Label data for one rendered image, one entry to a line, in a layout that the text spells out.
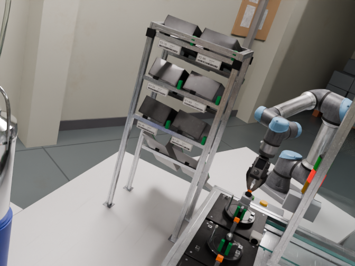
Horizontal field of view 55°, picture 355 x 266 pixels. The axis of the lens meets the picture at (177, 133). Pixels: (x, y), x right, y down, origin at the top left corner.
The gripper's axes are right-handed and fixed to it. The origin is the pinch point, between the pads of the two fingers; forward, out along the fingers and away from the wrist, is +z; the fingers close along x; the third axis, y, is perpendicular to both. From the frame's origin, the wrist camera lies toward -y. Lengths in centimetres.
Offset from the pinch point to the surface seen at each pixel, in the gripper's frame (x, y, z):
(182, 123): 33.3, -23.7, -26.7
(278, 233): -19.2, 1.0, 14.6
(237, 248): -4.5, -33.3, 6.5
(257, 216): -7.7, -1.7, 9.6
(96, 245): 42, -52, 20
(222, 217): 5.9, -15.3, 9.6
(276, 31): 62, 426, -46
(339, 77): -74, 651, 13
